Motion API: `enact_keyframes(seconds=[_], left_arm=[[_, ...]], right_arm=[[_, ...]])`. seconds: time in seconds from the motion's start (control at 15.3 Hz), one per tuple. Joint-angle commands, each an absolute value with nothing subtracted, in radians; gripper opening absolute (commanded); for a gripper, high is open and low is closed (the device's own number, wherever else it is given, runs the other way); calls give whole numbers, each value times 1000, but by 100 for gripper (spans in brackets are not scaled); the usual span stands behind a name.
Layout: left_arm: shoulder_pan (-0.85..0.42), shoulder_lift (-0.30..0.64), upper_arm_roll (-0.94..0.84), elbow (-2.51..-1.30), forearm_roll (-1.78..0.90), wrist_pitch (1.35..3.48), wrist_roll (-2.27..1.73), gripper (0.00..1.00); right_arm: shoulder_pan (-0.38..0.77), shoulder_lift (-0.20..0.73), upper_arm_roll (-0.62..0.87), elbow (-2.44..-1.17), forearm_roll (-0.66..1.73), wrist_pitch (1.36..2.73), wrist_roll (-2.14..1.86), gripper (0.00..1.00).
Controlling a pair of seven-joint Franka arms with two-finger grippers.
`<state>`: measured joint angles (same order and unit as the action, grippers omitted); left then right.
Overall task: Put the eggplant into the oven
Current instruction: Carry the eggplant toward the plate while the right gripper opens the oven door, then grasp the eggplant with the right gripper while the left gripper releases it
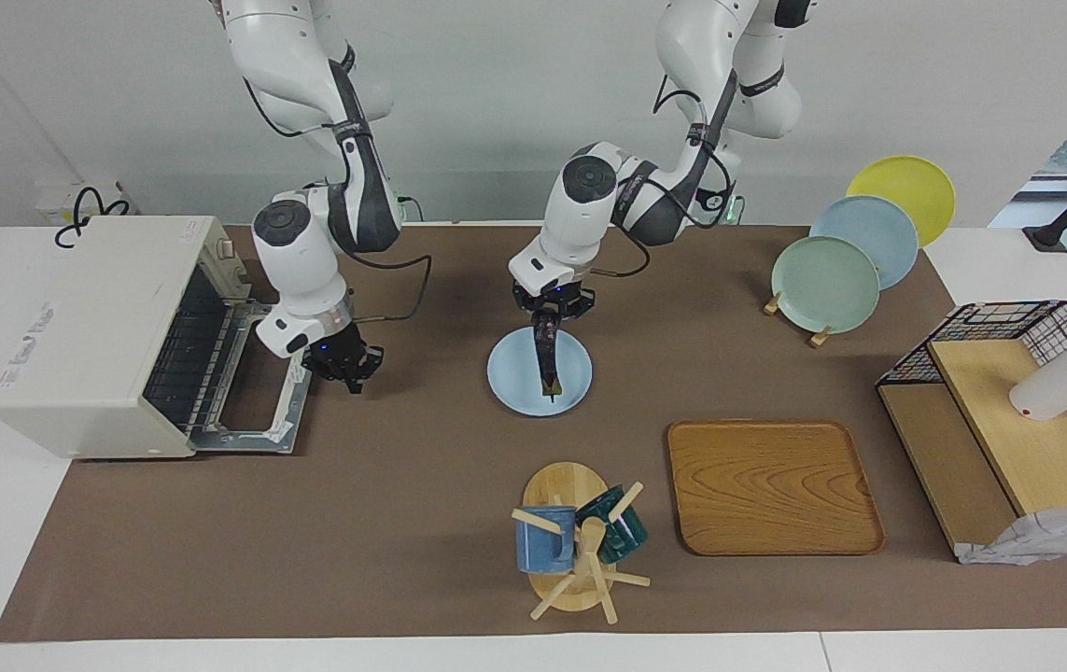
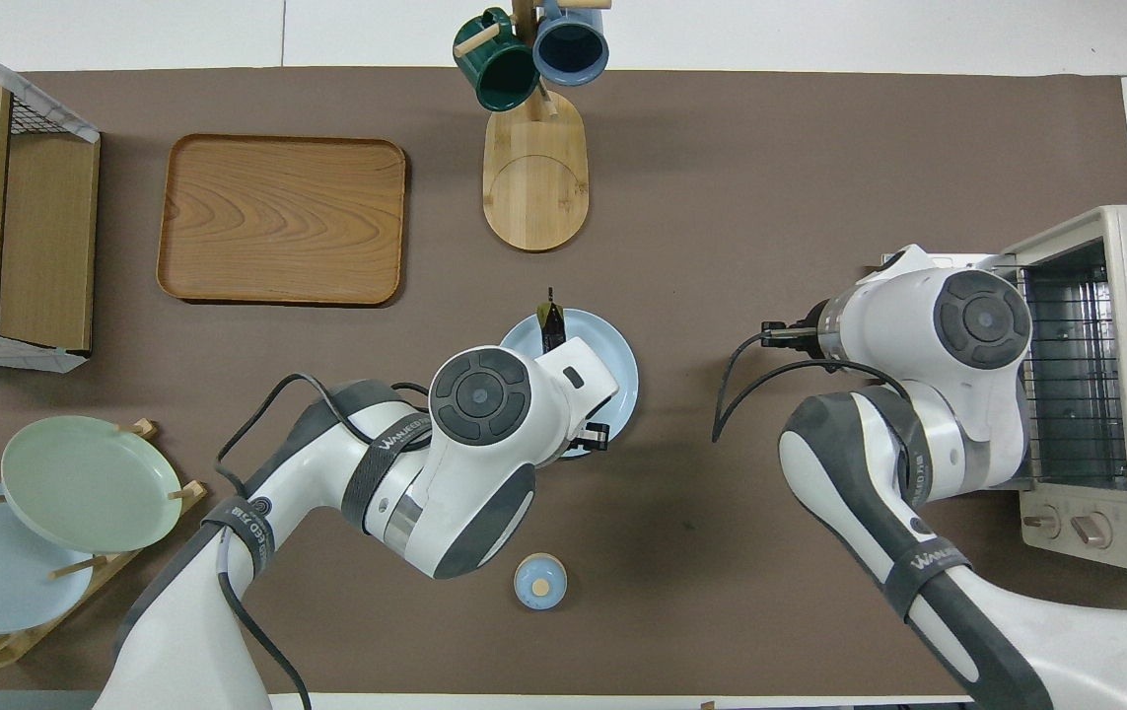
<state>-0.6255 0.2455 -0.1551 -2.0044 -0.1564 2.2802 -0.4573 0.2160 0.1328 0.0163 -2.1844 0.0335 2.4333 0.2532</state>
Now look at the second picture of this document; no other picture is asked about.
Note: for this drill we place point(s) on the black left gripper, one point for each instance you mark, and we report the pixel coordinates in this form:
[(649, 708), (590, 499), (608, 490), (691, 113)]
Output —
[(595, 437)]

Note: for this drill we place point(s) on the dark purple eggplant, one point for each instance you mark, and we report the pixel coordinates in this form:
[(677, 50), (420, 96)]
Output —
[(553, 330)]

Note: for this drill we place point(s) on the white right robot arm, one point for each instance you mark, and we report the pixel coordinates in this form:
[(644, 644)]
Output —
[(918, 325)]

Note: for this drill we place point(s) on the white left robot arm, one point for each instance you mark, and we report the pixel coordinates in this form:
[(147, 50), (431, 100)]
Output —
[(464, 444)]

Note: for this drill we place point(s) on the small blue lid wooden knob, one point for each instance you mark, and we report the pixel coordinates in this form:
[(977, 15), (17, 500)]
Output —
[(540, 582)]

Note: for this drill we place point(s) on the wooden mug tree stand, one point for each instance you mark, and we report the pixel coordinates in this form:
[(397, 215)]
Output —
[(533, 197)]

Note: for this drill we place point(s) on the brown table mat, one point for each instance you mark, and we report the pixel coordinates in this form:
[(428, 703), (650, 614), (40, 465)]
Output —
[(721, 197)]

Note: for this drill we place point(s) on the dark green mug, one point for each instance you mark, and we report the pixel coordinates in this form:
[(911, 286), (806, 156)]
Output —
[(499, 74)]

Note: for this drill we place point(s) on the wooden serving tray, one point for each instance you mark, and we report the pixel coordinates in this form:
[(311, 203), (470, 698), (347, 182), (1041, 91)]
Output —
[(277, 217)]

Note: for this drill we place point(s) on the blue mug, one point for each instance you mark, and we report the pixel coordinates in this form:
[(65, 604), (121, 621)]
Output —
[(571, 49)]

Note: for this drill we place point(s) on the wooden plate rack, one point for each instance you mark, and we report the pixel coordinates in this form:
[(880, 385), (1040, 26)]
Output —
[(119, 564)]

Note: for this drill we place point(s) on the pale green plate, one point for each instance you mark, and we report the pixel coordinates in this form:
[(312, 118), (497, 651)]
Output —
[(90, 483)]

